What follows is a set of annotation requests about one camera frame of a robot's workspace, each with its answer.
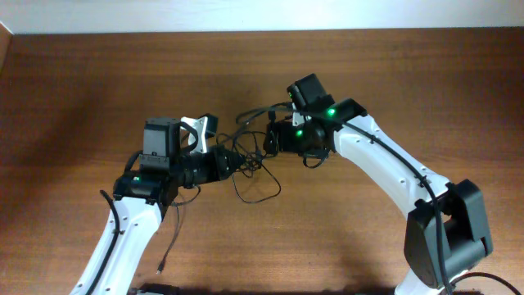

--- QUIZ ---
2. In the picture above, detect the thin black USB cable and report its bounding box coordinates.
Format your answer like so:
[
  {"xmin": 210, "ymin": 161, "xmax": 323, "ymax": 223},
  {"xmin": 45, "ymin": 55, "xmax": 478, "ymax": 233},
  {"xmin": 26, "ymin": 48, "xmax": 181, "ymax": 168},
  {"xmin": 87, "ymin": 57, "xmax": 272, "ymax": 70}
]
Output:
[{"xmin": 156, "ymin": 102, "xmax": 296, "ymax": 275}]

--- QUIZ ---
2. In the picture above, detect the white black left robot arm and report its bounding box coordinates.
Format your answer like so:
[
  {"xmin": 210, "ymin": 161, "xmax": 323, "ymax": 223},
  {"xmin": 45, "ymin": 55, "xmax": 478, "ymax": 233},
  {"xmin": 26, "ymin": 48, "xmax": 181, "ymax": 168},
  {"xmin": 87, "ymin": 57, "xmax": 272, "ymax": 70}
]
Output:
[{"xmin": 72, "ymin": 115, "xmax": 246, "ymax": 294}]

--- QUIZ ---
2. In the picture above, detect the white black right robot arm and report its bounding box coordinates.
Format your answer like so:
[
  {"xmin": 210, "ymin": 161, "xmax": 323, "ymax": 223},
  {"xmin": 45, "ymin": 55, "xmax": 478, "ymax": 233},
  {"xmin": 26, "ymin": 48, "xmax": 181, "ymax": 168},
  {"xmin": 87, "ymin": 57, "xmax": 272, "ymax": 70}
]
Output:
[{"xmin": 264, "ymin": 74, "xmax": 493, "ymax": 294}]

